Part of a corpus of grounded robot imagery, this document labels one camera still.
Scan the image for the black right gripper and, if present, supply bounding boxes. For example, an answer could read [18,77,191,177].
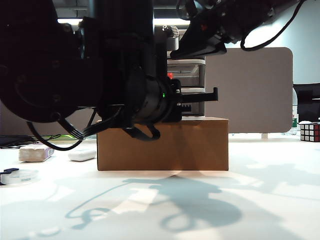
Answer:
[169,0,254,60]

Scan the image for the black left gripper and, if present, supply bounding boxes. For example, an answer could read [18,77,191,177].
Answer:
[147,74,219,124]

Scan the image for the smoky drawer with red handle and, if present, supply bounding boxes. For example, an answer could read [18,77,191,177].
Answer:
[166,63,206,87]
[180,91,206,116]

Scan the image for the transparent tape roll with dispenser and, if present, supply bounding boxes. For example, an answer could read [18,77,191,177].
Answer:
[0,168,41,187]

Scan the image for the long ceiling light strip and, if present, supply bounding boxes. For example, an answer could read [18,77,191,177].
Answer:
[56,17,191,26]

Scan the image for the brown cardboard box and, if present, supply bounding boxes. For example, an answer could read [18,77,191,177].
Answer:
[96,117,229,172]

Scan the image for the grey desk partition panel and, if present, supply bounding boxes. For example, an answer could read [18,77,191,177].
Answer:
[0,47,294,137]

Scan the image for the black monitor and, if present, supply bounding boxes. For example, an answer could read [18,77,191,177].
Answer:
[292,84,320,123]

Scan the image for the black Rubik's cube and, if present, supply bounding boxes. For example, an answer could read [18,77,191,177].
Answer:
[299,121,320,144]

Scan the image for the white oval plastic case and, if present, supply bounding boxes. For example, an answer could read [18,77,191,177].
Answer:
[67,147,97,162]

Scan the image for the beige eraser in purple sleeve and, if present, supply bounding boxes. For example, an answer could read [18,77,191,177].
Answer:
[18,145,55,163]

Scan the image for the white plastic drawer cabinet frame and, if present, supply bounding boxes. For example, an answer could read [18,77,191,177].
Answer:
[166,56,207,118]

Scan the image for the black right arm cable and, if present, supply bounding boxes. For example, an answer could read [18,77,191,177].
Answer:
[239,0,307,52]

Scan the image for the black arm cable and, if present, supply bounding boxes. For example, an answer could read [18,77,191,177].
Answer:
[239,0,307,52]
[25,104,161,152]

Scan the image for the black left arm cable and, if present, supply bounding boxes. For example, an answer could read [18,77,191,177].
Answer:
[25,104,161,152]

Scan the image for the black desk cables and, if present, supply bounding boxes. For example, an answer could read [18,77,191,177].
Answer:
[0,134,62,150]

